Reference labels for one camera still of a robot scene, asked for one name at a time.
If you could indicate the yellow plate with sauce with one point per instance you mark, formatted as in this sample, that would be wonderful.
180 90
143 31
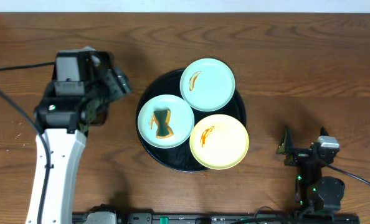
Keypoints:
219 141

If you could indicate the round black serving tray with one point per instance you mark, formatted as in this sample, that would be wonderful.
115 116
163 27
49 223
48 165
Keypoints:
180 157

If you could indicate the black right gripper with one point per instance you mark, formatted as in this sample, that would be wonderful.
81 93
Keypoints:
287 146

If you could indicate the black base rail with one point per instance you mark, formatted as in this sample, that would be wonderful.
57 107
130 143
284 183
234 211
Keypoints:
109 214

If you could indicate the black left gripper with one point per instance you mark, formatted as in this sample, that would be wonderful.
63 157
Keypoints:
117 83

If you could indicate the mint plate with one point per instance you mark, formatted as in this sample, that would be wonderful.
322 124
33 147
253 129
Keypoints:
207 84
181 122

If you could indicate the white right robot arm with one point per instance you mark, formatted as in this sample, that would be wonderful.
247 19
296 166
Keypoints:
317 194

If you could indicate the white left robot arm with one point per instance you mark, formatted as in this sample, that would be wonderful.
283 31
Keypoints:
60 142

